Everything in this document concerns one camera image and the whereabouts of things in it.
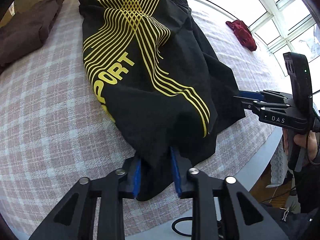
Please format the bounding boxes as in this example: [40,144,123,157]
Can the pink plaid tablecloth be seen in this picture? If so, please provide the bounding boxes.
[1,0,283,239]

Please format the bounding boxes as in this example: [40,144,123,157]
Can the black cable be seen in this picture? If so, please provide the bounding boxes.
[171,216,223,238]

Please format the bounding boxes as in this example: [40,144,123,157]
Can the dark red garment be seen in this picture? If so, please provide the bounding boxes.
[226,20,257,51]

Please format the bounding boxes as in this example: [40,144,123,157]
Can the black yellow sport shorts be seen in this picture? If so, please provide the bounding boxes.
[79,0,245,202]

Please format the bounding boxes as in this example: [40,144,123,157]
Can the white window frame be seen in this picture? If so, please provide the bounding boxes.
[195,0,319,92]

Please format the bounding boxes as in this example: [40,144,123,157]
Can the person right hand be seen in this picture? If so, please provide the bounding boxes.
[282,128,319,164]

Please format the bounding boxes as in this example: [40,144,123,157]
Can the brown folded garment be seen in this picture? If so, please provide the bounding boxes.
[1,0,63,72]

